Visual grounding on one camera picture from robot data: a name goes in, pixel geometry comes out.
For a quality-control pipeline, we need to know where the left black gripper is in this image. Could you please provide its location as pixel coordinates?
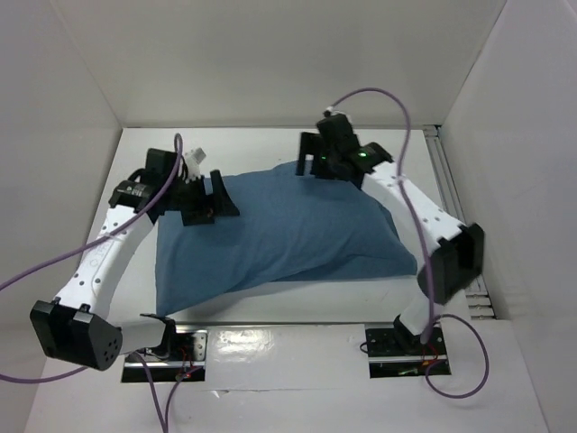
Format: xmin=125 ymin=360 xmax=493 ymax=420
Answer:
xmin=165 ymin=170 xmax=238 ymax=226

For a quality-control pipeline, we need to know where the blue pillowcase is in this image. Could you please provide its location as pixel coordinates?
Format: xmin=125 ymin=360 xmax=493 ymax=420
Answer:
xmin=155 ymin=162 xmax=417 ymax=316

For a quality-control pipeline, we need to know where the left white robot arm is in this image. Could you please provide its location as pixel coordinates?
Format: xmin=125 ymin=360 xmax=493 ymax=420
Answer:
xmin=30 ymin=170 xmax=240 ymax=371

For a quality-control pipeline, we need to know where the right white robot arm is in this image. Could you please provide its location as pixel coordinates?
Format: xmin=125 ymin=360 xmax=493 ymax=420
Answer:
xmin=296 ymin=113 xmax=485 ymax=354

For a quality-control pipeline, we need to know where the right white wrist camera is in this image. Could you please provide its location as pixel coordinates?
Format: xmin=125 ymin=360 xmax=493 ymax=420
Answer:
xmin=323 ymin=106 xmax=353 ymax=124

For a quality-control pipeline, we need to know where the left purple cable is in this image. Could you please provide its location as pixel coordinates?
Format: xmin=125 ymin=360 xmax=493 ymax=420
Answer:
xmin=0 ymin=133 xmax=204 ymax=425

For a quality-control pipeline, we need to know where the purple cable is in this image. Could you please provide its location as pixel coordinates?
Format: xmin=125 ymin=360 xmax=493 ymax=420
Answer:
xmin=0 ymin=133 xmax=204 ymax=425
xmin=331 ymin=88 xmax=490 ymax=399

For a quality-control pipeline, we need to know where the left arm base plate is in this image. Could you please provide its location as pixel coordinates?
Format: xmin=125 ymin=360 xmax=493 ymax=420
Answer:
xmin=136 ymin=325 xmax=208 ymax=382

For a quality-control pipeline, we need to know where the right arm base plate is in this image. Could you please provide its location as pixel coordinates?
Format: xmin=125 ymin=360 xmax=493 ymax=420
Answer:
xmin=359 ymin=327 xmax=451 ymax=379

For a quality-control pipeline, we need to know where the aluminium rail frame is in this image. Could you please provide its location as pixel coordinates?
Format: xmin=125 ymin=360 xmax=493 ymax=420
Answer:
xmin=423 ymin=125 xmax=496 ymax=320

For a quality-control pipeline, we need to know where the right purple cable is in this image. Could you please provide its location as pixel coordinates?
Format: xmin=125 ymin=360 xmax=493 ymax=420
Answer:
xmin=331 ymin=88 xmax=490 ymax=399

